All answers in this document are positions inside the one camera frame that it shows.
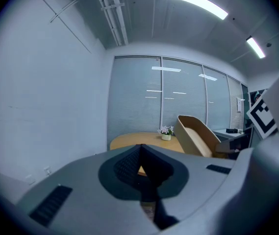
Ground long ceiling light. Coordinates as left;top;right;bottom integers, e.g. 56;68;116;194
164;0;229;21
246;35;266;59

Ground white desk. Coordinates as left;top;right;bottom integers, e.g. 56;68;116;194
213;128;254;142

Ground tan wooden container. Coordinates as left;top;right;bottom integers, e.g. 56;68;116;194
174;115;239;159

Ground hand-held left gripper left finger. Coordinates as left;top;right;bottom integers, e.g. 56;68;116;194
113;144;143;183

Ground white ceiling pipes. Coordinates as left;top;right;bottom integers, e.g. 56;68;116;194
93;0;129;47

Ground white pot with pink flowers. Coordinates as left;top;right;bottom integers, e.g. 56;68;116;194
157;125;175;141

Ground glass panel with blinds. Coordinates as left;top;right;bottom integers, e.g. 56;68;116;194
107;56;162;145
161;58;207;129
203;67;231;131
227;76;245;129

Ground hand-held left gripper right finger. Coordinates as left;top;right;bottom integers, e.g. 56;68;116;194
139;144;175;188

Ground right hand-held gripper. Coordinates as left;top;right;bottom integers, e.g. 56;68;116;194
246;51;279;141

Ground round wooden table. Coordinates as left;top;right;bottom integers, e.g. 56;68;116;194
109;132;186;177

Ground white wall cable duct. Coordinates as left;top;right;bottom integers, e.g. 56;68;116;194
49;0;80;24

